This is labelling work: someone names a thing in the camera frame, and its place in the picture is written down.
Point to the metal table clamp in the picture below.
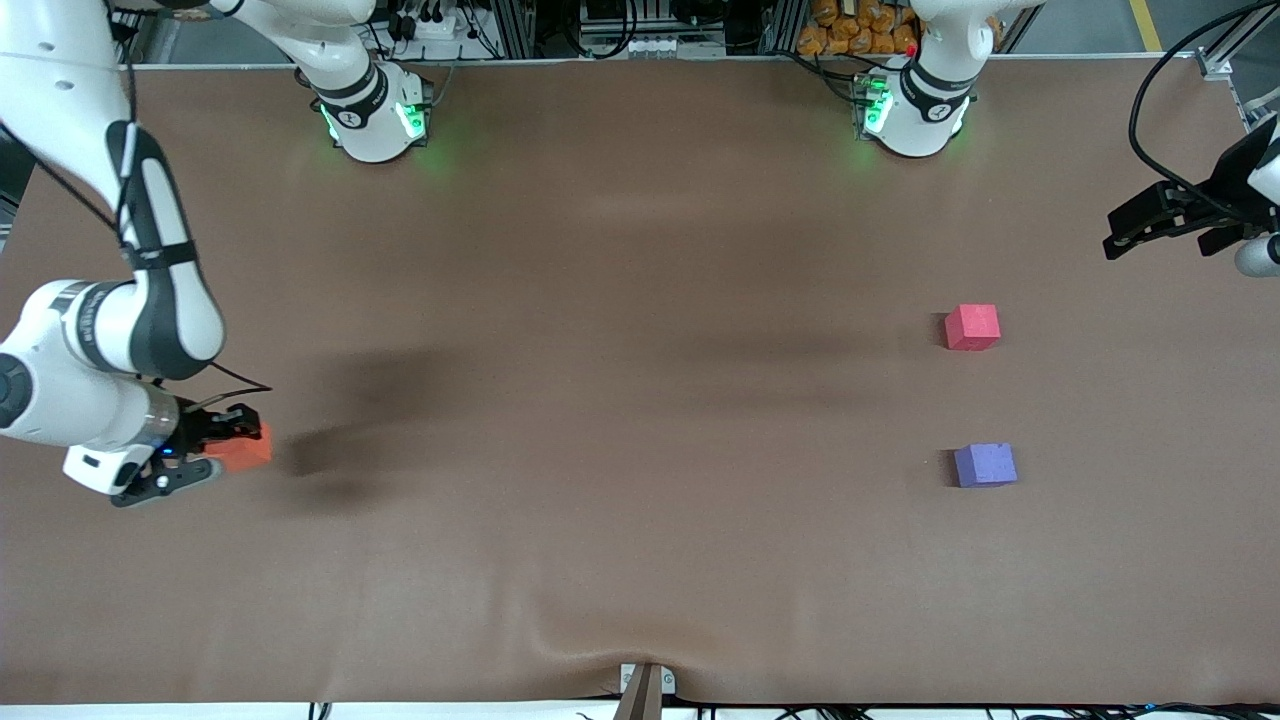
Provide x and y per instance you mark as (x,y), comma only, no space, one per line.
(645,690)

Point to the brown table mat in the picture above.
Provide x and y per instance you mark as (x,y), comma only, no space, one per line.
(600,400)

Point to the bag of orange items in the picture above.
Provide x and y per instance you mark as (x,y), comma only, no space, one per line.
(850,25)

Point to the white power strip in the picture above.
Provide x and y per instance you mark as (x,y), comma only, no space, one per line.
(425,25)

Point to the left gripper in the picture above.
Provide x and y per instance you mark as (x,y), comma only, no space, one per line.
(1227,186)

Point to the white connector strip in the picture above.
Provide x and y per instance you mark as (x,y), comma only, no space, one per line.
(655,45)

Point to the purple foam block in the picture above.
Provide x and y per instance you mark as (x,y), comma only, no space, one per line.
(985,465)

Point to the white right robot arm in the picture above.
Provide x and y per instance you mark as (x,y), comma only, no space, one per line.
(150,320)

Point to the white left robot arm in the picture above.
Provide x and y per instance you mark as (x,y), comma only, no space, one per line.
(925,110)

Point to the silver table edge rail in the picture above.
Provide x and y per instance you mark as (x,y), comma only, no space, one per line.
(650,61)

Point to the red foam block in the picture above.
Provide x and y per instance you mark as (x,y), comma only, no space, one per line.
(972,327)

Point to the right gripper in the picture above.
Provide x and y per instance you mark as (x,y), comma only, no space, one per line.
(196,427)

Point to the metal corner bracket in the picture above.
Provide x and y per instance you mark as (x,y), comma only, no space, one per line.
(1215,65)

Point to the orange foam block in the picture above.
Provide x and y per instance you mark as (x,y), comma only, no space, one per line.
(245,452)

